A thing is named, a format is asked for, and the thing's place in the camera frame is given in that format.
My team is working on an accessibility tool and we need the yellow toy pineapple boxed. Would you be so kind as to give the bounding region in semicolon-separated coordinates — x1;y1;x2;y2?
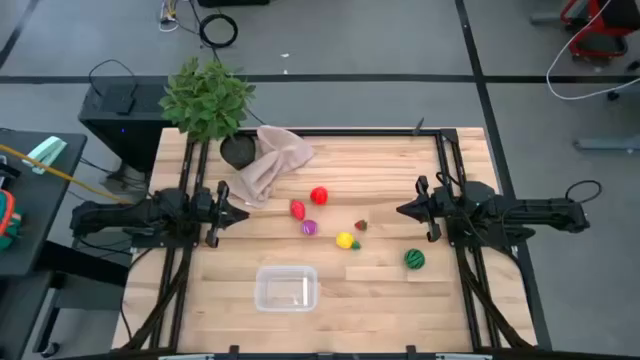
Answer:
335;231;362;251

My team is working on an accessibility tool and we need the black desk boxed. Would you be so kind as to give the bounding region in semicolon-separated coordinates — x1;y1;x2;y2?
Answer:
0;128;88;279

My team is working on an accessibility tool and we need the red black cart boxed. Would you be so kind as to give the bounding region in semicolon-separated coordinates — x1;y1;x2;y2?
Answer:
559;0;640;59

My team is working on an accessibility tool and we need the black computer tower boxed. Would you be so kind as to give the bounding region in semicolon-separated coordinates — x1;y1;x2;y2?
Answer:
78;75;174;174

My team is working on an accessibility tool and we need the gray floor foot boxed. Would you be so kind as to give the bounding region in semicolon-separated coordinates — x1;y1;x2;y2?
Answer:
573;134;640;153

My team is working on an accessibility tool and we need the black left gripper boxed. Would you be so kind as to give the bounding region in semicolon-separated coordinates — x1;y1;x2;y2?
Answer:
189;180;251;250

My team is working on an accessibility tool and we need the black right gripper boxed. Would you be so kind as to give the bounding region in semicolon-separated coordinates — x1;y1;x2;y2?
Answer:
395;175;464;244

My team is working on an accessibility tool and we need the clear plastic tupperware container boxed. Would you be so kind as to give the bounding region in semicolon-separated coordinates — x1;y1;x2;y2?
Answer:
253;264;320;314

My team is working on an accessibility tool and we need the white yellow cable bundle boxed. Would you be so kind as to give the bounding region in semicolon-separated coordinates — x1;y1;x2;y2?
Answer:
158;0;180;34

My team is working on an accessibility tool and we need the green striped toy watermelon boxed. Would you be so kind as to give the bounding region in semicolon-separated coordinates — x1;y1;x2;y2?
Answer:
403;248;427;271

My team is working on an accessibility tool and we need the black cable bundle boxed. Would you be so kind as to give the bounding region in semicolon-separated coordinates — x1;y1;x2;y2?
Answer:
457;244;531;349
122;244;196;351

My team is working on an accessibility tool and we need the coiled black cable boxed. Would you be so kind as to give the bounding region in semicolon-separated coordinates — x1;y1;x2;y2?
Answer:
198;13;239;50

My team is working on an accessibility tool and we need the thin black tower cable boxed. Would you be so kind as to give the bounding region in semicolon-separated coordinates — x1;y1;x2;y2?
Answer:
88;58;137;97

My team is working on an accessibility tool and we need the beige cloth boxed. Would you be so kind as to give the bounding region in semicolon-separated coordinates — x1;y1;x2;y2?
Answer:
227;124;316;210

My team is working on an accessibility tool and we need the green potted plant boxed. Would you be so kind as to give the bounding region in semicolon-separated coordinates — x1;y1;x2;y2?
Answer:
158;56;258;171

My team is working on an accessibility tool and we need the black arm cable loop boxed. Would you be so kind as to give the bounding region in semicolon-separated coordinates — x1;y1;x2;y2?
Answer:
564;179;604;204

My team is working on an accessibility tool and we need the mint green stapler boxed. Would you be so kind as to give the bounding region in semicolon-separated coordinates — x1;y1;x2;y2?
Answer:
22;135;68;175

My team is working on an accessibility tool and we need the yellow strap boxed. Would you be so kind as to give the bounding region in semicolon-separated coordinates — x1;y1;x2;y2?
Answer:
0;143;134;205

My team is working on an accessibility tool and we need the black metal table frame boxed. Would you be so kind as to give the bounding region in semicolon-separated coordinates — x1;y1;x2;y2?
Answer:
119;127;539;351

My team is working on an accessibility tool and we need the white floor cable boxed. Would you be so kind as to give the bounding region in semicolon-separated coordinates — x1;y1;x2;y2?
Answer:
545;0;640;101

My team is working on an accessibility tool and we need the small black box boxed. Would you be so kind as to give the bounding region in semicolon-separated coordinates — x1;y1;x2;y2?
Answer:
102;82;138;116

